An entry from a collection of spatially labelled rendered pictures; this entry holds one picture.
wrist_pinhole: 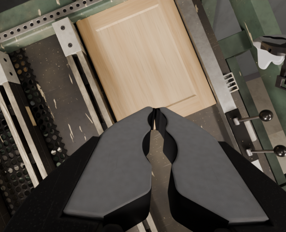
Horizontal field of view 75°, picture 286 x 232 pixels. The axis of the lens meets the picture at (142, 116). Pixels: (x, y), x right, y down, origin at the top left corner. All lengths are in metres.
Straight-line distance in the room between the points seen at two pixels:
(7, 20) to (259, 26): 0.91
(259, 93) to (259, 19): 2.88
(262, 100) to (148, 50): 3.03
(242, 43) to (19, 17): 0.85
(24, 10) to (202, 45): 0.66
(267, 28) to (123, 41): 0.53
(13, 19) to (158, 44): 0.53
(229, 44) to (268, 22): 0.14
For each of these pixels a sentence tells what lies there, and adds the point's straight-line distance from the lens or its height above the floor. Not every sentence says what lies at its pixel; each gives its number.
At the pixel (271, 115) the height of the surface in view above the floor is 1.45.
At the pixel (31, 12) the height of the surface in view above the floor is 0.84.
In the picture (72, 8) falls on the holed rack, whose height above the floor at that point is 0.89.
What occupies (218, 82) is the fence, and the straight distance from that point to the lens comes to 0.74.
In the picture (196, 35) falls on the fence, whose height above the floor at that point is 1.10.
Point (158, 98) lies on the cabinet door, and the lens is 0.71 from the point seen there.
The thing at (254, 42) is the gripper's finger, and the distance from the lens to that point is 0.48.
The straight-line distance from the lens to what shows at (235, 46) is 0.89.
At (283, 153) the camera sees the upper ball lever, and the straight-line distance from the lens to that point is 0.72.
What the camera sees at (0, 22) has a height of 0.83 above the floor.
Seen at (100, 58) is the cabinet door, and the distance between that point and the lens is 0.75.
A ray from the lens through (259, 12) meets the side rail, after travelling 0.87.
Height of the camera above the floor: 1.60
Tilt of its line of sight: 30 degrees down
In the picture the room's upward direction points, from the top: 157 degrees clockwise
